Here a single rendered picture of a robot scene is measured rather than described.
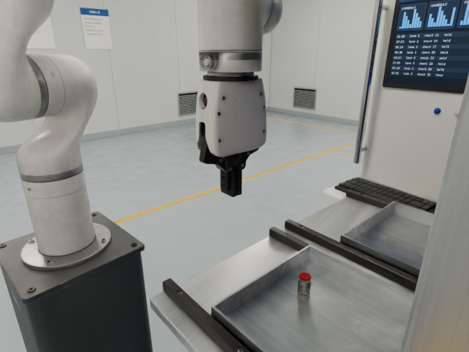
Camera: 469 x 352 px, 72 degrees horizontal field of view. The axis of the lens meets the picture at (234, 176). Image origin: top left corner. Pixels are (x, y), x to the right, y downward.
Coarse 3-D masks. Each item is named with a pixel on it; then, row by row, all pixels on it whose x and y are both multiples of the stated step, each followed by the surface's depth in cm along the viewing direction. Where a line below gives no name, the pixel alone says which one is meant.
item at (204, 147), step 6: (204, 126) 44; (204, 132) 44; (204, 138) 44; (204, 144) 44; (204, 150) 44; (204, 156) 44; (210, 156) 44; (216, 156) 45; (204, 162) 44; (210, 162) 45
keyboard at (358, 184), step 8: (344, 184) 120; (352, 184) 120; (360, 184) 120; (368, 184) 120; (376, 184) 120; (344, 192) 119; (360, 192) 114; (368, 192) 113; (376, 192) 114; (384, 192) 113; (392, 192) 113; (400, 192) 114; (392, 200) 107; (400, 200) 107; (408, 200) 107; (416, 200) 107; (424, 200) 107; (424, 208) 102; (432, 208) 104
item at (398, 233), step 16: (384, 208) 82; (400, 208) 85; (416, 208) 82; (368, 224) 78; (384, 224) 81; (400, 224) 81; (416, 224) 81; (352, 240) 68; (368, 240) 74; (384, 240) 74; (400, 240) 74; (416, 240) 74; (384, 256) 64; (400, 256) 69; (416, 256) 69; (416, 272) 60
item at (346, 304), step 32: (320, 256) 65; (256, 288) 57; (288, 288) 59; (320, 288) 59; (352, 288) 59; (384, 288) 56; (224, 320) 49; (256, 320) 52; (288, 320) 52; (320, 320) 52; (352, 320) 52; (384, 320) 52
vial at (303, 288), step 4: (300, 280) 55; (300, 284) 55; (304, 284) 55; (308, 284) 55; (300, 288) 56; (304, 288) 55; (308, 288) 55; (300, 292) 56; (304, 292) 55; (308, 292) 56; (300, 296) 56; (304, 296) 56; (308, 296) 56; (304, 300) 56
